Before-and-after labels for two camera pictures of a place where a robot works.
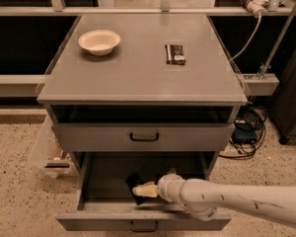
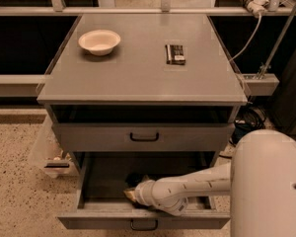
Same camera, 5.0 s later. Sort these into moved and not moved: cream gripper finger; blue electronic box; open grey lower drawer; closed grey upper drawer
Moved: cream gripper finger
Not moved: closed grey upper drawer; blue electronic box; open grey lower drawer
